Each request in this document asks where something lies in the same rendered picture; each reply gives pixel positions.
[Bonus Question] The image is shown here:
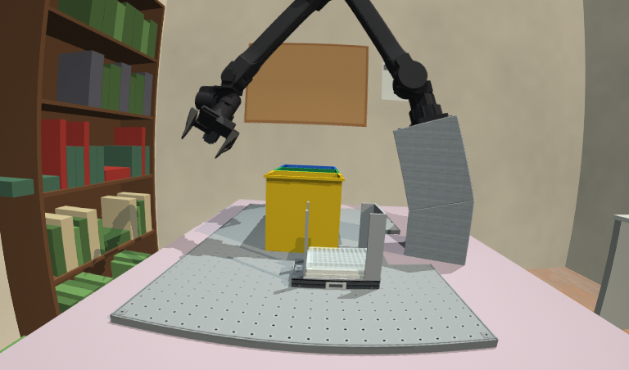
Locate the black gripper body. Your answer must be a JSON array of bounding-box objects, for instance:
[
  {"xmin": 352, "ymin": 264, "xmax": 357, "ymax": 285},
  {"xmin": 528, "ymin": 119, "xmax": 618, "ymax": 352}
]
[{"xmin": 193, "ymin": 102, "xmax": 239, "ymax": 140}]

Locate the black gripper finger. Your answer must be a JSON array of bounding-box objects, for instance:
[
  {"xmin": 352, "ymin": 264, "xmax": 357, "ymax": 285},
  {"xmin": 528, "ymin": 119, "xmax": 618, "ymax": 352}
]
[
  {"xmin": 215, "ymin": 131, "xmax": 238, "ymax": 158},
  {"xmin": 181, "ymin": 107, "xmax": 198, "ymax": 139}
]

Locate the white well plate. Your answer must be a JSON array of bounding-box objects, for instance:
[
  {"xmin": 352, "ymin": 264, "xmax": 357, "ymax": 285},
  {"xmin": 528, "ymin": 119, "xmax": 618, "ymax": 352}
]
[
  {"xmin": 306, "ymin": 246, "xmax": 367, "ymax": 272},
  {"xmin": 305, "ymin": 270, "xmax": 364, "ymax": 278}
]

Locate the yellow bin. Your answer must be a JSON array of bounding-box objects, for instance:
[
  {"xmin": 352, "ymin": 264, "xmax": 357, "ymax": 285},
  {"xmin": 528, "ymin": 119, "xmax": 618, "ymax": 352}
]
[{"xmin": 264, "ymin": 170, "xmax": 345, "ymax": 253}]

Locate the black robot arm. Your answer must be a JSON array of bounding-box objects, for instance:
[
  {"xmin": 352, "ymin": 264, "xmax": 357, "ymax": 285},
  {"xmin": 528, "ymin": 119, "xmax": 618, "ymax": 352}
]
[{"xmin": 195, "ymin": 0, "xmax": 449, "ymax": 126}]

